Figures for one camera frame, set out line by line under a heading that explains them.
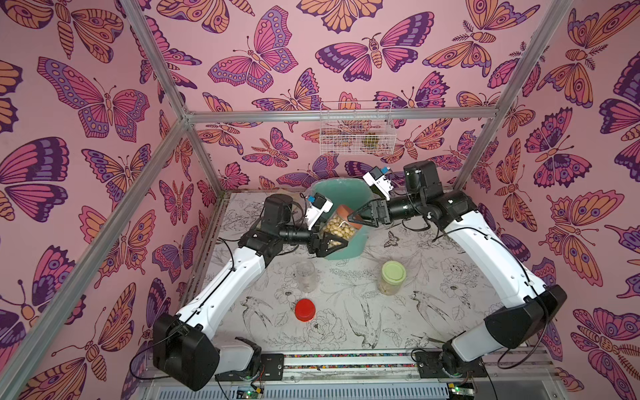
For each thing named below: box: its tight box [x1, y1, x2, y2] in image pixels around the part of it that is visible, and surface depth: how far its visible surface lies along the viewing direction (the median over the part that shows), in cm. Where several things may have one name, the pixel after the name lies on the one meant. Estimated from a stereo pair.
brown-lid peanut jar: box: [321, 204, 363, 241], surface depth 66 cm
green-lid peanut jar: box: [378, 260, 407, 296], surface depth 82 cm
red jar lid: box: [295, 298, 316, 322], surface depth 85 cm
